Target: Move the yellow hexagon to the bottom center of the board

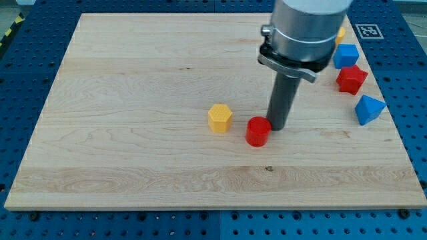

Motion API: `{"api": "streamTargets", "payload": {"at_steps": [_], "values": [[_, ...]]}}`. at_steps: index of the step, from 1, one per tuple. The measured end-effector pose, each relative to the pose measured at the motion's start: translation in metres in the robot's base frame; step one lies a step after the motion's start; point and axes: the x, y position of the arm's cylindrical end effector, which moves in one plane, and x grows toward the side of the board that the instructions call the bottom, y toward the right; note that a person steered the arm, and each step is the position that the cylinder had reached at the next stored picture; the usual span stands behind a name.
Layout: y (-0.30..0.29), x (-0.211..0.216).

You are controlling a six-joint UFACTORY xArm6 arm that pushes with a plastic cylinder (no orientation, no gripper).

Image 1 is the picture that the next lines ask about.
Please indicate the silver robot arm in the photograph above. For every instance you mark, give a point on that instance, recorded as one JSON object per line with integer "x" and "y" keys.
{"x": 300, "y": 38}

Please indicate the yellow block behind arm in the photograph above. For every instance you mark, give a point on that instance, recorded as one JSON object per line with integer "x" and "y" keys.
{"x": 340, "y": 36}

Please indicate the yellow hexagon block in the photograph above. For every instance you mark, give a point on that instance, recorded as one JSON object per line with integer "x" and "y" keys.
{"x": 220, "y": 118}

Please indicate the wooden board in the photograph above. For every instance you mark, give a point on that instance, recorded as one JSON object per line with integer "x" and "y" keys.
{"x": 125, "y": 127}

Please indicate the red cylinder block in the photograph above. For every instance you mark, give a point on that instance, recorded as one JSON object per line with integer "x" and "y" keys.
{"x": 257, "y": 131}

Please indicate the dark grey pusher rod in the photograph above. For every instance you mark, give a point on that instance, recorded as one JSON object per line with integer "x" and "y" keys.
{"x": 281, "y": 100}

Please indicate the red star block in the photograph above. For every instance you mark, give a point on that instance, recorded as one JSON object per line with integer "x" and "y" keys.
{"x": 350, "y": 79}

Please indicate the blue cube block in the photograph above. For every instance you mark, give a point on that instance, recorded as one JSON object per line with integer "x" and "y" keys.
{"x": 346, "y": 55}

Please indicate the blue triangle block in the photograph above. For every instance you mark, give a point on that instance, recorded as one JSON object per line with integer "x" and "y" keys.
{"x": 368, "y": 109}

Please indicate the fiducial marker tag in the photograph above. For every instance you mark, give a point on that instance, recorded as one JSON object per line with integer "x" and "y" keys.
{"x": 369, "y": 31}

